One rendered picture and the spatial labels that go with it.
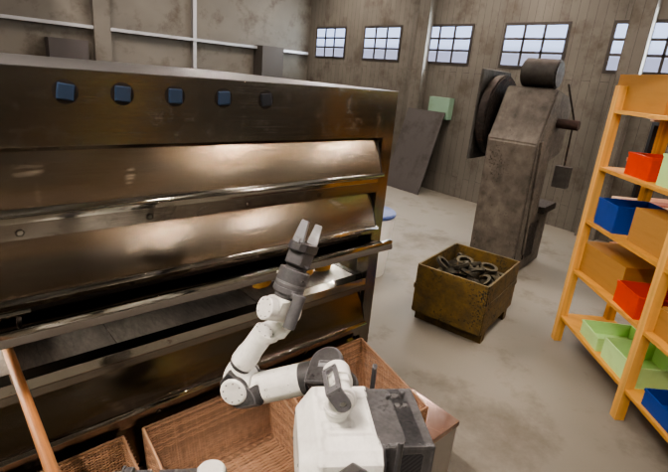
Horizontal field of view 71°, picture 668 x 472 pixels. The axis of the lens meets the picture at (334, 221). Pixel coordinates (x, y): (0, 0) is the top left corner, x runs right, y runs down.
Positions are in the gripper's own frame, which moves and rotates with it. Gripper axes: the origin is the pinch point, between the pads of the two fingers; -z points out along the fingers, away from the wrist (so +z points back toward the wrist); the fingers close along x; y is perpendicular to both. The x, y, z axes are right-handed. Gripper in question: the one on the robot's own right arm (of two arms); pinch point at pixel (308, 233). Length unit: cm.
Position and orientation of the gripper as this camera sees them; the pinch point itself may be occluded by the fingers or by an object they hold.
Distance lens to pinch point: 131.3
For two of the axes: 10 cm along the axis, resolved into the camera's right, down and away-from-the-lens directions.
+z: -3.4, 9.4, -0.2
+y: -8.9, -3.2, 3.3
